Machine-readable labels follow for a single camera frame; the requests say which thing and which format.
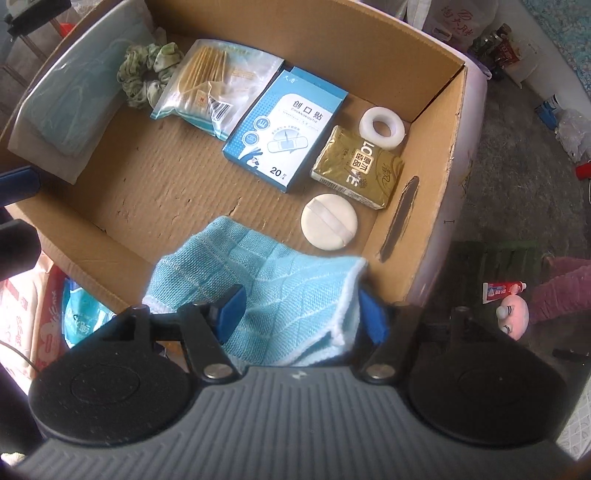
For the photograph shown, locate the light blue checked cloth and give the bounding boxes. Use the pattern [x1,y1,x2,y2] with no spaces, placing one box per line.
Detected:
[142,216,370,367]

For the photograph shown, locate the teal floral wall cloth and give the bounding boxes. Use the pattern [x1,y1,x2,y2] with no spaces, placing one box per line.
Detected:
[531,0,591,61]

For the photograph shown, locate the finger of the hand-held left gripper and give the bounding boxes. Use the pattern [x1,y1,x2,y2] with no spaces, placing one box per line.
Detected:
[0,167,41,208]
[0,219,43,283]

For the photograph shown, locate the white powder puff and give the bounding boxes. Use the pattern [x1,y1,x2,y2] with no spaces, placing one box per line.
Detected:
[301,194,354,252]

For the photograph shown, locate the white printed shopping bag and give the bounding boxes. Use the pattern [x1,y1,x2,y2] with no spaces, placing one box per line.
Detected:
[406,0,499,42]

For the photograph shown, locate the clear crumpled plastic bag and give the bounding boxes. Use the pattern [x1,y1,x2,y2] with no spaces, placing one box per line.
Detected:
[556,108,591,162]

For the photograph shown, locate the gold tissue pack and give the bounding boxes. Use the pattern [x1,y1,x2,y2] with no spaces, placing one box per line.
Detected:
[310,124,406,210]

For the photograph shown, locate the green plastic stool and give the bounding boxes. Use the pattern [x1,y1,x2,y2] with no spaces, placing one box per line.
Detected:
[443,240,555,324]

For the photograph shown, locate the blue white plastic packet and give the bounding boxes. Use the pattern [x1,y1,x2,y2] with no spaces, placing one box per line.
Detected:
[62,277,118,347]

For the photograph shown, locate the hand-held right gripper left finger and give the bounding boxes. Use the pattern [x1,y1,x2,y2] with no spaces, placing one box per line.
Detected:
[104,285,246,383]

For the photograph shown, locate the dark glass bottles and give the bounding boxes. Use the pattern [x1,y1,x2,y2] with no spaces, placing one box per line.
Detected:
[468,23,518,81]

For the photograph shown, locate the small blue floor item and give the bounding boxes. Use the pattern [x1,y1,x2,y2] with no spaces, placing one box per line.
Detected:
[536,92,566,127]

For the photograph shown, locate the pack of blue face masks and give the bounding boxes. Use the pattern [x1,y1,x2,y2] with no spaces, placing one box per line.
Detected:
[8,4,155,185]

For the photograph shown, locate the person's pink trouser leg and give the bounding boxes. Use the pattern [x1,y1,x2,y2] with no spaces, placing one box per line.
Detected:
[529,256,591,324]

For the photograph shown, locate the small white tape roll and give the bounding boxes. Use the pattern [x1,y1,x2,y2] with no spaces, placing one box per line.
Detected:
[359,107,407,149]

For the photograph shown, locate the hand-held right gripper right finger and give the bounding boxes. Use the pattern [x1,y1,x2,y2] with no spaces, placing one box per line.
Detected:
[358,289,490,383]

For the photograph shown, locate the brown cardboard box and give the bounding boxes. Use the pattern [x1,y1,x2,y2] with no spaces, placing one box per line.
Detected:
[0,0,481,324]

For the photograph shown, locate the blue bandage box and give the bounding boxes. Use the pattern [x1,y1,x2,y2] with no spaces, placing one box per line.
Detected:
[222,67,349,195]

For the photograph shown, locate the bag of cotton swabs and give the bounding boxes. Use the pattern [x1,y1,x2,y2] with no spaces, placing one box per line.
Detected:
[150,39,284,141]

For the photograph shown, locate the pink wet wipes pack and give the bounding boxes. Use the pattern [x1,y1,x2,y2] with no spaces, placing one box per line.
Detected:
[0,258,70,384]

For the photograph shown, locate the pink cartoon face slipper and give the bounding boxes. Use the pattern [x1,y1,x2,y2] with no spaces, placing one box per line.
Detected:
[496,295,532,341]

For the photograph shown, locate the black padded seat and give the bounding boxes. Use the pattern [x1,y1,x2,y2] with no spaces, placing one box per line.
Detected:
[4,0,72,35]

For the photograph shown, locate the white bag with red print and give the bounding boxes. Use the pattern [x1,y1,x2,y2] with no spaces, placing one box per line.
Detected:
[508,37,541,88]

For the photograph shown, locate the green hair scrunchie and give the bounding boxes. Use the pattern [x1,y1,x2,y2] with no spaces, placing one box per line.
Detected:
[117,42,178,110]

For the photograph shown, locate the toothpaste tube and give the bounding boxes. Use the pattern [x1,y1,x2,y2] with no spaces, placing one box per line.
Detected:
[482,281,529,305]

